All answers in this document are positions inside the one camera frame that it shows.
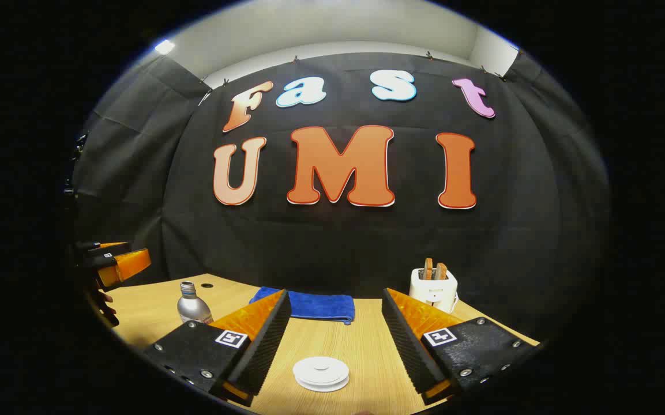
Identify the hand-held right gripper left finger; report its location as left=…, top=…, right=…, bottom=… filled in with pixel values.
left=143, top=289, right=292, bottom=408

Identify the black backdrop cloth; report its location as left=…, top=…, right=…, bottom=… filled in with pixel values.
left=73, top=52, right=613, bottom=341

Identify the blue towel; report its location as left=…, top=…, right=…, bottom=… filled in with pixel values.
left=250, top=286, right=356, bottom=325

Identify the white teacup lid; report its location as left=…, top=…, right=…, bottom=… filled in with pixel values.
left=293, top=356, right=350, bottom=386

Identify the silver water bottle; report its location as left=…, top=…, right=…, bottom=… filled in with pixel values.
left=177, top=281, right=213, bottom=325

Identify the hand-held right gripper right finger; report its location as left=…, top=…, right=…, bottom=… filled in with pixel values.
left=382, top=288, right=542, bottom=406

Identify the black stand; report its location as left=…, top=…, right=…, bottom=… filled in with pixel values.
left=64, top=131, right=88, bottom=199

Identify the white teacup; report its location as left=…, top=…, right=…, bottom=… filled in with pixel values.
left=295, top=372, right=350, bottom=393

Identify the white toaster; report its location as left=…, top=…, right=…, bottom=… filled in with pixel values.
left=409, top=268, right=460, bottom=315

